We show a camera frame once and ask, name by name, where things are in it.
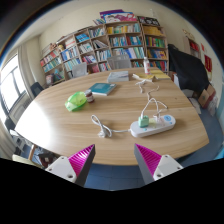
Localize cardboard box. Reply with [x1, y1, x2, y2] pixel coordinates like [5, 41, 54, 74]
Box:
[198, 83, 217, 109]

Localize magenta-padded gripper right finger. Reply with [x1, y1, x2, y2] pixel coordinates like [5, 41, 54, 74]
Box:
[134, 143, 184, 186]

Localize grey book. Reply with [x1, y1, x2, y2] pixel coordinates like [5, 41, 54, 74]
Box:
[106, 70, 130, 84]

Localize teal book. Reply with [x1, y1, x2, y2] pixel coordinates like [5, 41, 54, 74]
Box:
[88, 82, 118, 97]

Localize white power strip cord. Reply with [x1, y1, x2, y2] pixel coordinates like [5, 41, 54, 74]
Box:
[90, 114, 132, 139]

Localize small wooden wall shelf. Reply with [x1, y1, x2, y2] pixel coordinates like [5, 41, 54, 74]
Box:
[186, 35, 201, 59]

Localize white power strip pastel sockets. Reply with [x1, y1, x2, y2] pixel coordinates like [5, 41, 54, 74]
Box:
[129, 114, 177, 139]

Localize yellow book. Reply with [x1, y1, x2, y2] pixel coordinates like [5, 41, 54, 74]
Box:
[151, 69, 172, 81]
[134, 71, 156, 81]

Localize red wall decoration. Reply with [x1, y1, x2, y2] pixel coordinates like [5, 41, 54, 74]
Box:
[203, 54, 213, 73]

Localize grey mesh chair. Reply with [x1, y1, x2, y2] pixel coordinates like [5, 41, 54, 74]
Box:
[71, 62, 89, 79]
[107, 54, 133, 70]

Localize window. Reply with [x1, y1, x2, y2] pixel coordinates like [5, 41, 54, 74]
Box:
[0, 54, 29, 113]

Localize wooden bookshelf unit with books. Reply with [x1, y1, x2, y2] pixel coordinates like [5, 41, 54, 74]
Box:
[39, 9, 170, 87]

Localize white bottle red label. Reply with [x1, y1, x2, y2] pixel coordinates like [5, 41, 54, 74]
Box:
[142, 56, 152, 75]

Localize dark chair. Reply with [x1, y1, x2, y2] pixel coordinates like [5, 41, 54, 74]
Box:
[30, 81, 44, 98]

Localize black cloth cover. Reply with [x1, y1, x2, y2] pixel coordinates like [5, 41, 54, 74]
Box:
[167, 43, 210, 98]

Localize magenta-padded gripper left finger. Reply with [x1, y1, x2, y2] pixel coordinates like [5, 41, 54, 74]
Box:
[44, 143, 97, 188]

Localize white charger cable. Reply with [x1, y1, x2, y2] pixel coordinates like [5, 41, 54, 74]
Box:
[131, 73, 169, 118]

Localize small dark jar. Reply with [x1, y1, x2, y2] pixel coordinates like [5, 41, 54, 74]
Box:
[84, 89, 95, 104]

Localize green charger block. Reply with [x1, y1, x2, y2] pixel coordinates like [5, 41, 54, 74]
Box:
[138, 114, 150, 128]

